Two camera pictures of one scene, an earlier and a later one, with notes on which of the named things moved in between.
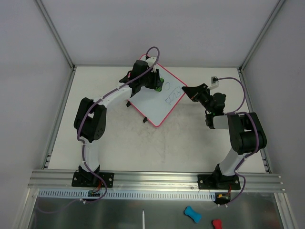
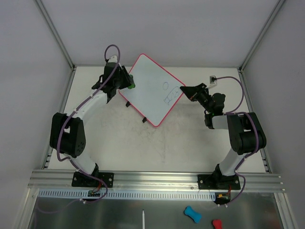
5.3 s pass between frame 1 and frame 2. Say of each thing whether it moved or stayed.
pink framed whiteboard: stayed
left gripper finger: moved
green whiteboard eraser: moved
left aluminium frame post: stayed
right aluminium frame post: stayed
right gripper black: stayed
